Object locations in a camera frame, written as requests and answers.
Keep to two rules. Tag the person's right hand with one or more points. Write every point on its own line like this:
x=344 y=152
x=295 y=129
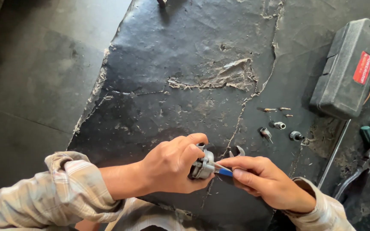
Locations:
x=268 y=183

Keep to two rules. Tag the person's left hand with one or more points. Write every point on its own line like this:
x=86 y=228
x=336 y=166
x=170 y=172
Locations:
x=167 y=166

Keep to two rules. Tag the person's left fingers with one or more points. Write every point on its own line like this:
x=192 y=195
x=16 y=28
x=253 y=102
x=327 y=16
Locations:
x=194 y=139

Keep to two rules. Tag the grey metal carburetor part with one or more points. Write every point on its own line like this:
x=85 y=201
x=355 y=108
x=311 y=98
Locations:
x=205 y=166

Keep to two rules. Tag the silver open-end wrench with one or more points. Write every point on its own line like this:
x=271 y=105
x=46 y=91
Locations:
x=240 y=150

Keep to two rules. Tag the silver fitting with pin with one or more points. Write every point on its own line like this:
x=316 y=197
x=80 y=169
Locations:
x=265 y=132

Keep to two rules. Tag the silver metal socket fitting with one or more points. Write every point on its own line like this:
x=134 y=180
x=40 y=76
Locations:
x=279 y=125

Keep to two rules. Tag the torn black table cover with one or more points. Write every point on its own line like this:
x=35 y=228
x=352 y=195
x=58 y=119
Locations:
x=188 y=48

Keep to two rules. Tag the plaid beige shirt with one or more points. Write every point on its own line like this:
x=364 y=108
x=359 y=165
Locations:
x=140 y=215

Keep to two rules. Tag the dark metal socket fitting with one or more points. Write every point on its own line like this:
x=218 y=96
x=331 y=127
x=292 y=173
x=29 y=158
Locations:
x=295 y=136

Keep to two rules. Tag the thin metal rod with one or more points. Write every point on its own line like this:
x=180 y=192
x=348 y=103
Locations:
x=334 y=154

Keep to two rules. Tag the black plastic tool case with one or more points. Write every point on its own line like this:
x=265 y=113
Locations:
x=342 y=73

